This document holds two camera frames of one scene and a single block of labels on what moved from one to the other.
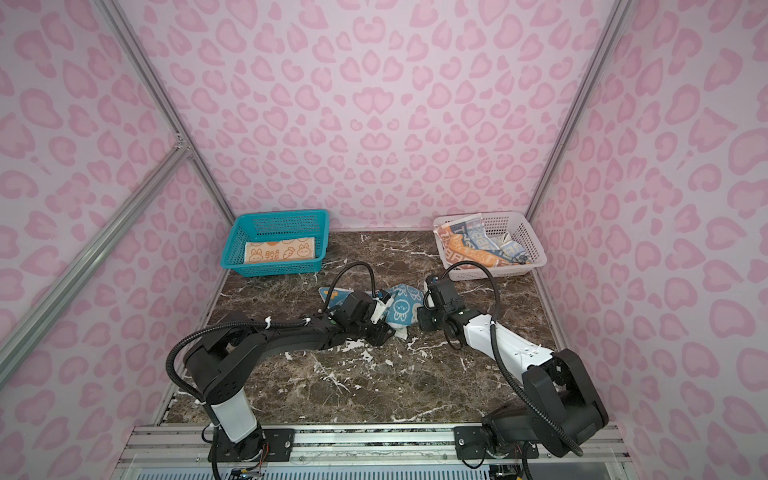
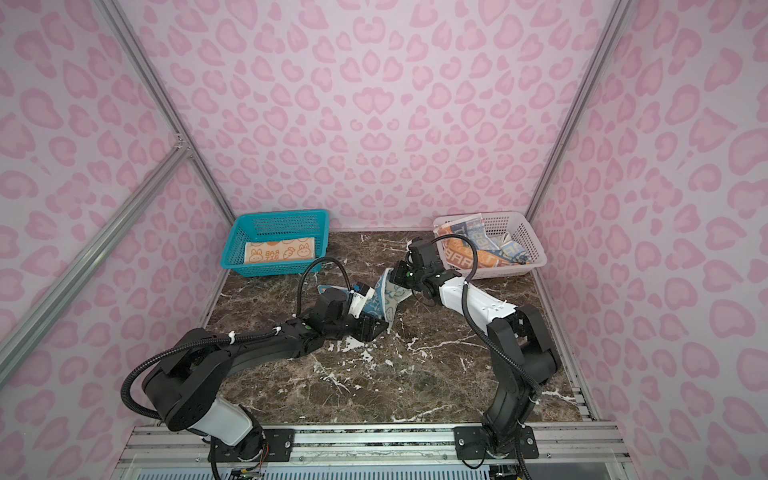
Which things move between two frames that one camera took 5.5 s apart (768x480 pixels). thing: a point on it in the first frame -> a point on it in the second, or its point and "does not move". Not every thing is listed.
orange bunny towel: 280,249 does not move
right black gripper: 423,319 -> 397,274
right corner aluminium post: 618,17 does not move
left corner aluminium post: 154,85 does not move
